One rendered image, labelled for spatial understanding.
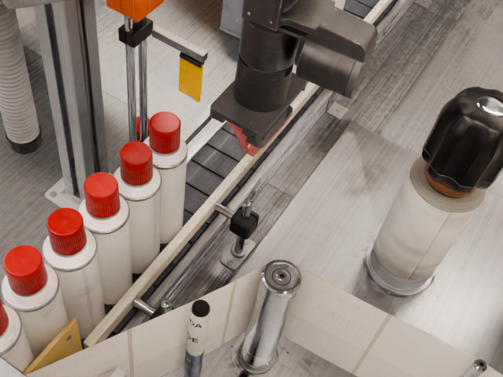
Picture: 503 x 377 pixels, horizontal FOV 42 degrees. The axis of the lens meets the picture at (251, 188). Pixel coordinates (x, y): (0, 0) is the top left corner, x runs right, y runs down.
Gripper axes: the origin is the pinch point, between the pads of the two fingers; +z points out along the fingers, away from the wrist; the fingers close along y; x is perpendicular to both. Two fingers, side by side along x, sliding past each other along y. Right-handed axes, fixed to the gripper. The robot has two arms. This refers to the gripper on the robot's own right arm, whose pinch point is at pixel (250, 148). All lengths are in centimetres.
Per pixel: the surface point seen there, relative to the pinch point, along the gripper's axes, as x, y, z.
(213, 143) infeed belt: 9.6, 8.5, 13.7
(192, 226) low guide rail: 2.7, -7.2, 10.1
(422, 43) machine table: -6, 57, 19
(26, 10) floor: 138, 89, 102
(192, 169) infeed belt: 9.4, 2.7, 13.7
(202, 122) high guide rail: 9.4, 4.4, 5.5
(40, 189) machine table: 26.6, -9.9, 18.5
